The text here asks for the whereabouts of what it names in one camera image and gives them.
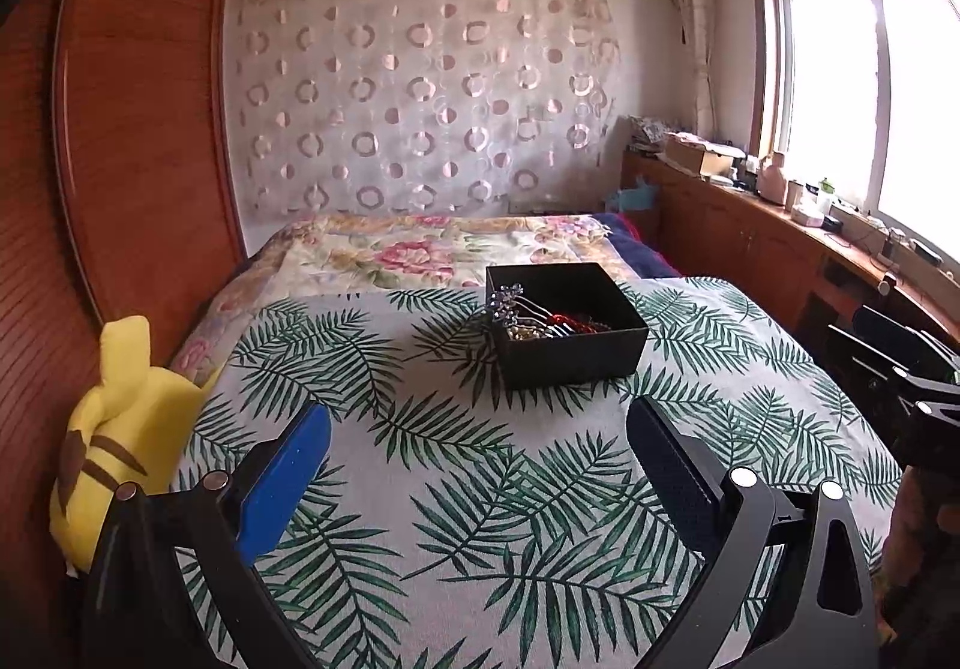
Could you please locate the yellow plush toy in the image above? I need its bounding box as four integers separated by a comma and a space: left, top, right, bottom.
49, 315, 226, 576

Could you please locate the floral blanket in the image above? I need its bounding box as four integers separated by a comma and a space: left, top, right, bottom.
169, 213, 623, 385

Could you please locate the black jewelry box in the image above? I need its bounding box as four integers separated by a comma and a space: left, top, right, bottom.
485, 262, 650, 391

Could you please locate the light blue cloth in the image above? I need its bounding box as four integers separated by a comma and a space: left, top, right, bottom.
607, 178, 661, 212

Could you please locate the red cord bracelet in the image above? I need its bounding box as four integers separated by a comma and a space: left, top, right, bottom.
551, 311, 612, 334

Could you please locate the circle pattern curtain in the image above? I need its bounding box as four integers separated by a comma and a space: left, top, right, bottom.
225, 0, 627, 220

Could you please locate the patterned paper pile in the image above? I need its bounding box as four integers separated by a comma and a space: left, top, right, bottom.
626, 116, 676, 152

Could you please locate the silver hair fork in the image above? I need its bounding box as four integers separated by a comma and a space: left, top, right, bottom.
523, 298, 563, 340

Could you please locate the dark blue blanket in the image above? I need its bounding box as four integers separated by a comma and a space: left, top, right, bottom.
600, 211, 683, 280

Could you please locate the person's right hand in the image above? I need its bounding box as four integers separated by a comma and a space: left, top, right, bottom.
881, 463, 960, 647

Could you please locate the white wrapped pipe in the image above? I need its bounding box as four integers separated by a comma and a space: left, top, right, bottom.
667, 0, 713, 130

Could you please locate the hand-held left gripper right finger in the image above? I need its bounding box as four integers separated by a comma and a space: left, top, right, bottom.
626, 397, 882, 669

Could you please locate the cardboard box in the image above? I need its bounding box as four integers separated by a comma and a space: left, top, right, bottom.
664, 133, 740, 179

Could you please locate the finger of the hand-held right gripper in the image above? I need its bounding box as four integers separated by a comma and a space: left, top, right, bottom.
827, 324, 920, 407
853, 305, 960, 377

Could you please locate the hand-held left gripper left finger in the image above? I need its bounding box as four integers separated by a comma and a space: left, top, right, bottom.
79, 403, 332, 669

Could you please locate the window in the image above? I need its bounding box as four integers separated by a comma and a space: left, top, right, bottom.
746, 0, 960, 265

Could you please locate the white plastic jug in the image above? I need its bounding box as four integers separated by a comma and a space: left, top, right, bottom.
757, 151, 788, 201

